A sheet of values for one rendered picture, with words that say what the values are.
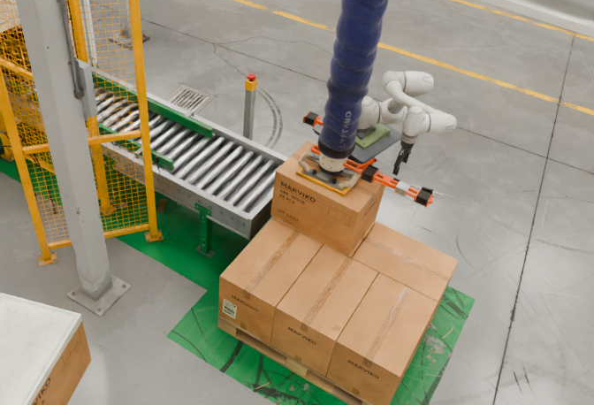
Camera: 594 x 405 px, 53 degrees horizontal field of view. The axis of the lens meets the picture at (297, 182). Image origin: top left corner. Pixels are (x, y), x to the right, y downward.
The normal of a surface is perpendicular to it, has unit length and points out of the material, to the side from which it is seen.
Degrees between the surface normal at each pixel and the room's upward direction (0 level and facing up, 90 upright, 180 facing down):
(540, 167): 0
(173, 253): 0
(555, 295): 0
